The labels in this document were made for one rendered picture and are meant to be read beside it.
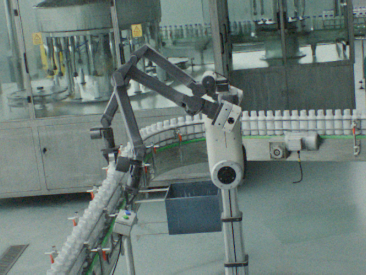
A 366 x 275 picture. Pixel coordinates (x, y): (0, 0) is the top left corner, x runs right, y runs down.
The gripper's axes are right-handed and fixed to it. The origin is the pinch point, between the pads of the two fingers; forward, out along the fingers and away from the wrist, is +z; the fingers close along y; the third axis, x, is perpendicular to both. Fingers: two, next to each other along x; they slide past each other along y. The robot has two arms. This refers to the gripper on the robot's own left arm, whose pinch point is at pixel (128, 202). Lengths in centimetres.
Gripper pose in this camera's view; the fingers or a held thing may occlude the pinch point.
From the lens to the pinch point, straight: 367.9
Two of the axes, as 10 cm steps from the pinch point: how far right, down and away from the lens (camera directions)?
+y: -0.9, 2.4, -9.7
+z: -2.5, 9.4, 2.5
